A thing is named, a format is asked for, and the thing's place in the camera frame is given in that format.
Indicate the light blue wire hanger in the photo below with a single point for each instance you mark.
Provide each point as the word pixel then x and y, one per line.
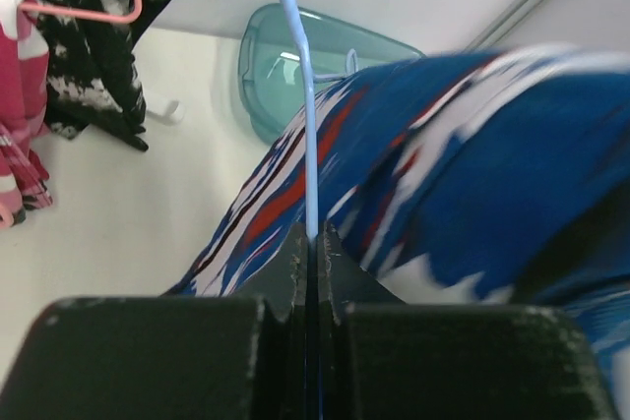
pixel 309 79

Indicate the teal plastic basin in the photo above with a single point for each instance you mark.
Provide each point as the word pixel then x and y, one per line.
pixel 269 75

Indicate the blue white patterned trousers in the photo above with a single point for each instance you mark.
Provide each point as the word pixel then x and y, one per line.
pixel 504 175

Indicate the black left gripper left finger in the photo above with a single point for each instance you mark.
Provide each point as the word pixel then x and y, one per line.
pixel 239 356

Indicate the pink patterned trousers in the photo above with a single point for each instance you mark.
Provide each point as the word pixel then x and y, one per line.
pixel 24 64

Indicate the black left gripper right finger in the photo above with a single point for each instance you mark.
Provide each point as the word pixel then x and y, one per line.
pixel 382 358

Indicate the black white trousers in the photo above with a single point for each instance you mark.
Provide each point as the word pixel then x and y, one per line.
pixel 92 77

